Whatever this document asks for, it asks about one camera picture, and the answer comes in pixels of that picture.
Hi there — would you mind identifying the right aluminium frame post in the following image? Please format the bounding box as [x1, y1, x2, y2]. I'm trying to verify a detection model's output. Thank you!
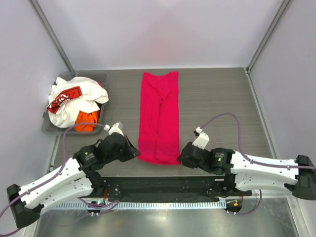
[244, 0, 292, 75]

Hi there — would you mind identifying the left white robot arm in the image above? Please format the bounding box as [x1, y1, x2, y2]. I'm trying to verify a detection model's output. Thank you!
[7, 133, 140, 229]

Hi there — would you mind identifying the white slotted cable duct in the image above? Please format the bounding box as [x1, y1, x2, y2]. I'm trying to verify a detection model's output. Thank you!
[53, 199, 227, 210]

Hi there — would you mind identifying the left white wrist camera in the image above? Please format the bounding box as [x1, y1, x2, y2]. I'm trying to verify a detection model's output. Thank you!
[103, 122, 124, 136]

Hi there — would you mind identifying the pink t shirt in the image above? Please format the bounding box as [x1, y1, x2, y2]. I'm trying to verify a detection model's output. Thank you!
[138, 72, 180, 165]

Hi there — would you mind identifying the white t shirt red print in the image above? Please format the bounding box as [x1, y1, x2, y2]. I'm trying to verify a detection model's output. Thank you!
[47, 77, 109, 128]

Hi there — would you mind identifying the left aluminium frame post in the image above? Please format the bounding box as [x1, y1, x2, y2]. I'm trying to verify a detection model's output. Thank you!
[29, 0, 76, 74]

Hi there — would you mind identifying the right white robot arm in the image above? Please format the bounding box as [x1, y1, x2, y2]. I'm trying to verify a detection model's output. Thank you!
[177, 142, 316, 200]

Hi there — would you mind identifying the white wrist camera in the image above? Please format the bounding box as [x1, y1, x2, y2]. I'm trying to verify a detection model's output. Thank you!
[193, 127, 209, 149]
[103, 122, 124, 136]

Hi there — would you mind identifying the aluminium front rail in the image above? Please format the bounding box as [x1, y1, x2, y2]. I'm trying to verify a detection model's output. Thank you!
[30, 179, 301, 202]

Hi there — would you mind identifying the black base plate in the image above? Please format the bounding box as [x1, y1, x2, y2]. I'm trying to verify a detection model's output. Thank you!
[88, 176, 252, 203]

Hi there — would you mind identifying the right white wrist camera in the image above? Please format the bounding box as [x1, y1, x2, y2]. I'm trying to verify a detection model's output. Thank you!
[193, 127, 209, 149]

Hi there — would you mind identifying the orange t shirt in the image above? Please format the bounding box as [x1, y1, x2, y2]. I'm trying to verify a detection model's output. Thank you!
[74, 111, 100, 132]

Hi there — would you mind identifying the aluminium frame post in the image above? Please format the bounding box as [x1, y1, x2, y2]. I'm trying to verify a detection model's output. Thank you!
[244, 0, 292, 75]
[29, 0, 76, 74]

